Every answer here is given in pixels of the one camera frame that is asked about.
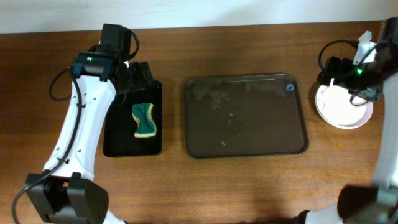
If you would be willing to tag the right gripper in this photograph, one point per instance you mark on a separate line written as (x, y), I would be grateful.
(339, 66)

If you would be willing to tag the black rectangular tray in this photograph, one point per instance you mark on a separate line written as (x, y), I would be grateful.
(120, 126)

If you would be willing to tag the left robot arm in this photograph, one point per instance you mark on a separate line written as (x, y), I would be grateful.
(112, 93)

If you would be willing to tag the dark brown serving tray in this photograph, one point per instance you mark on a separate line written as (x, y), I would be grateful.
(243, 116)

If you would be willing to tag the pink plate with stain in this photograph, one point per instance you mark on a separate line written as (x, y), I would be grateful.
(335, 105)

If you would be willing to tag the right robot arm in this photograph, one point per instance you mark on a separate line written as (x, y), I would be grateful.
(355, 168)

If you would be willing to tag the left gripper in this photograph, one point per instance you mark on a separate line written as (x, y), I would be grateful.
(143, 76)

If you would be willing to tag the green yellow sponge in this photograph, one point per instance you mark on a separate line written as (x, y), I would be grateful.
(142, 115)

